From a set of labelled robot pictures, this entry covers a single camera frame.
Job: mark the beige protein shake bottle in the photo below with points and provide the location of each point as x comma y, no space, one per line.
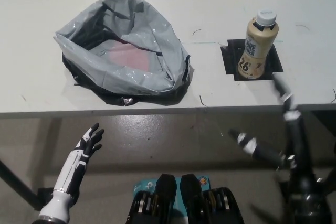
256,51

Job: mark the grey plastic bag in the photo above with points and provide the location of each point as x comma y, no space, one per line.
147,77

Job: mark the black tape square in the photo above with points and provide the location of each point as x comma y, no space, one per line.
274,62

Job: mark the black slanted table leg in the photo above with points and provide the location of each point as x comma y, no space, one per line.
325,124
15,179

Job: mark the white and black left hand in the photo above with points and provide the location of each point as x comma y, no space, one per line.
68,171

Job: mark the black tape under bag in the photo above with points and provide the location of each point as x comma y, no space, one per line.
126,99

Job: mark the white and black right hand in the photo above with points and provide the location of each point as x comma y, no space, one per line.
294,134

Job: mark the black table foot bracket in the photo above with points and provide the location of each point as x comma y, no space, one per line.
44,196
283,187

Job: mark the pink sheet inside bag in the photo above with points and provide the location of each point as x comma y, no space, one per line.
128,54

